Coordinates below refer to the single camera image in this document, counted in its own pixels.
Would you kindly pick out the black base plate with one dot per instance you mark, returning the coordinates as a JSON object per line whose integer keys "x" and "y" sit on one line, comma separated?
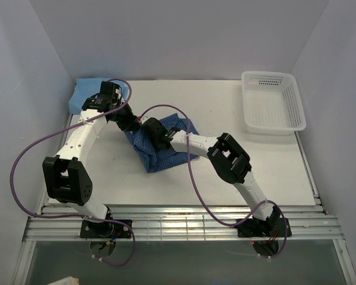
{"x": 261, "y": 229}
{"x": 103, "y": 230}

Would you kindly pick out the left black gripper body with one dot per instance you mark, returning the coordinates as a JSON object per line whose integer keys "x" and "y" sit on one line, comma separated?
{"x": 122, "y": 114}

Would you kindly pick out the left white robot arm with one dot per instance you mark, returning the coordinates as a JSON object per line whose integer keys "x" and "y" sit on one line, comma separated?
{"x": 67, "y": 180}

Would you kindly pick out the folded light blue shirt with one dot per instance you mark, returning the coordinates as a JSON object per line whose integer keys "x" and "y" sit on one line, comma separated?
{"x": 84, "y": 88}

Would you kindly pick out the aluminium rail frame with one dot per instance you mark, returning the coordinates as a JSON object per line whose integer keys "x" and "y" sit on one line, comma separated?
{"x": 178, "y": 223}

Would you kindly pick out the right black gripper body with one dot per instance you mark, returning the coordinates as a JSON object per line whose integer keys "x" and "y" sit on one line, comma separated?
{"x": 154, "y": 141}

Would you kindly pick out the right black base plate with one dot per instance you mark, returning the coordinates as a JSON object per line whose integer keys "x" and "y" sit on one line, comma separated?
{"x": 261, "y": 229}

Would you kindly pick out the white plastic basket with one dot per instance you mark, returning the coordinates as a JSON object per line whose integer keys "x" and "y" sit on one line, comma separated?
{"x": 271, "y": 103}

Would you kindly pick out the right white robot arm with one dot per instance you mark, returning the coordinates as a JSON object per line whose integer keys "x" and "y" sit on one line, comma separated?
{"x": 232, "y": 165}

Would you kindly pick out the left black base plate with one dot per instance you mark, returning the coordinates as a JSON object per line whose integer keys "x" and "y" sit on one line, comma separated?
{"x": 103, "y": 230}

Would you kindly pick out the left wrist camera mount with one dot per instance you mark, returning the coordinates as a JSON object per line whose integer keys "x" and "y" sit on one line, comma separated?
{"x": 118, "y": 90}

